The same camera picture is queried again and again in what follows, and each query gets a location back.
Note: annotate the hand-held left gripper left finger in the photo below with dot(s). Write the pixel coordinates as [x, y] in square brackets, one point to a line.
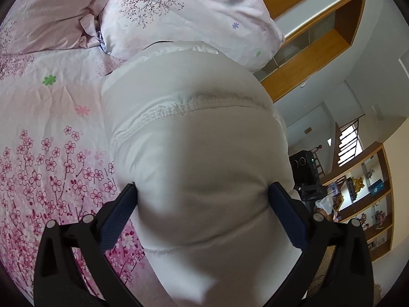
[118, 219]

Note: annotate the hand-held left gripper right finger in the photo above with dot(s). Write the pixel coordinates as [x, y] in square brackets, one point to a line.
[287, 217]

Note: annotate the white puffer jacket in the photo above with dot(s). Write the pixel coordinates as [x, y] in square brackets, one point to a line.
[198, 166]

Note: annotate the black speaker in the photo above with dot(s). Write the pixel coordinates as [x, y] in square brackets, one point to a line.
[303, 169]

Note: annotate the golden figurine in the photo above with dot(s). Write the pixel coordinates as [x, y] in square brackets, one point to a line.
[358, 185]

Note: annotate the wooden display shelf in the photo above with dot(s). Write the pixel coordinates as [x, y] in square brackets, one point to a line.
[380, 204]

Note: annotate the blue box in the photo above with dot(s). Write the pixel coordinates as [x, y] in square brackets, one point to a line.
[378, 188]

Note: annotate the staircase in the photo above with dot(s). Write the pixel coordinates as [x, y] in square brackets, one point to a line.
[348, 140]

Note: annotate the pink floral bed sheet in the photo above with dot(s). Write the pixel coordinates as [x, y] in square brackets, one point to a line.
[48, 128]

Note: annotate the large floral pink pillow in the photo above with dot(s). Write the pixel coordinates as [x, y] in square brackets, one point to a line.
[51, 16]

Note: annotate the pink tree print pillow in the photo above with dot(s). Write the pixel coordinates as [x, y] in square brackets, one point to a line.
[191, 16]

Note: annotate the wooden frame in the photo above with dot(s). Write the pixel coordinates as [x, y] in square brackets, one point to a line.
[319, 54]

